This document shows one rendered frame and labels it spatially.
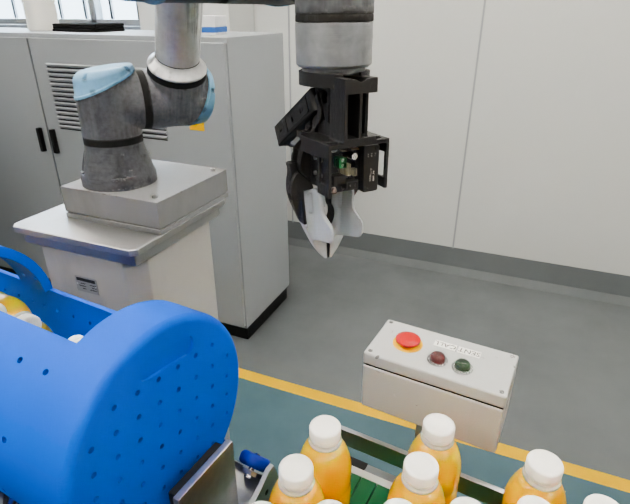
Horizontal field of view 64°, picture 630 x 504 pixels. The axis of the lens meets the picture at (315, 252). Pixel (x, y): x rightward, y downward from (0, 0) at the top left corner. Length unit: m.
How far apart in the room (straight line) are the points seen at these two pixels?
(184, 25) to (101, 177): 0.33
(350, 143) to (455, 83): 2.67
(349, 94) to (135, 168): 0.68
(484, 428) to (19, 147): 2.79
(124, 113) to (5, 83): 2.02
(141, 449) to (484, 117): 2.79
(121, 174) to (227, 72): 1.16
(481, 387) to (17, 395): 0.55
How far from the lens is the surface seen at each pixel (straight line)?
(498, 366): 0.76
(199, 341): 0.65
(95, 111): 1.08
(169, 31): 1.04
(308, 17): 0.51
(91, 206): 1.13
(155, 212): 1.02
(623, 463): 2.38
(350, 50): 0.50
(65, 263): 1.16
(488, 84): 3.13
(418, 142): 3.24
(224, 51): 2.17
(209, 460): 0.68
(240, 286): 2.48
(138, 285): 1.07
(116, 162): 1.09
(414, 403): 0.77
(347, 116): 0.49
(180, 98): 1.09
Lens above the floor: 1.55
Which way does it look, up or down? 26 degrees down
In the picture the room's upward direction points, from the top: straight up
